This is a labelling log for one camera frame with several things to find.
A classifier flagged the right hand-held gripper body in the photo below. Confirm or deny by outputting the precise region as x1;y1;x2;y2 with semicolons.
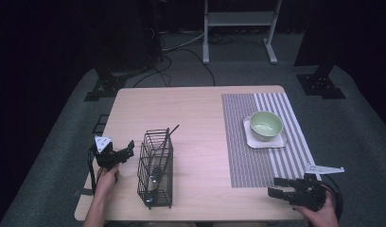
289;164;346;213

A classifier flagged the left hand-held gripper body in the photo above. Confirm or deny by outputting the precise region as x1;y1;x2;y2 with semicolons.
92;135;126;172

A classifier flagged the black wire cutlery basket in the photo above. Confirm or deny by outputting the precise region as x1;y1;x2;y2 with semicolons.
136;128;175;210

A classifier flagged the green bowl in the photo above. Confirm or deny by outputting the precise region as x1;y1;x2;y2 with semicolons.
249;110;284;143

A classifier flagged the person's left hand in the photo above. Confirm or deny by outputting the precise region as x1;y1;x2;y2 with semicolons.
94;163;120;201

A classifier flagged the person's right hand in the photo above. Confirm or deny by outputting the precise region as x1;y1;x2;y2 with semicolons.
291;191;341;227

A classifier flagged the white square plate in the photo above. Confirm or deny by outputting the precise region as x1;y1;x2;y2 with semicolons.
242;115;289;149

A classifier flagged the grey striped placemat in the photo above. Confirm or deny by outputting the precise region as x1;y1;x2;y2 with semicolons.
220;92;323;189

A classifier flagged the black stand base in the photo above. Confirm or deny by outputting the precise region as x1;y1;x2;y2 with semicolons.
295;63;347;100
83;66;129;103

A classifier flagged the white metal stand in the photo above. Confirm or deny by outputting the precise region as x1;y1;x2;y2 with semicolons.
202;0;283;66

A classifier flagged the left hand-held gripper black cable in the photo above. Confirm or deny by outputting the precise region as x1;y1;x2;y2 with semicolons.
87;147;98;194

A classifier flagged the hand-held gripper black cable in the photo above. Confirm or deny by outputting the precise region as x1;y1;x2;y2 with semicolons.
320;173;344;222
87;147;98;194

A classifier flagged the right hand-held gripper black cable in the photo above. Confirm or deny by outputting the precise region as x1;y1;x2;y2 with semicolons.
320;173;344;222

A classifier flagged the black floor frame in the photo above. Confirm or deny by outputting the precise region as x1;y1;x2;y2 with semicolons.
92;113;111;134

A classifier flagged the black floor cable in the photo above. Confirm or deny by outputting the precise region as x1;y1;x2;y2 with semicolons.
132;47;217;88

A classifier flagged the white floor cable bundle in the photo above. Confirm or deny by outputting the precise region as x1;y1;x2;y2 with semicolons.
161;29;205;53

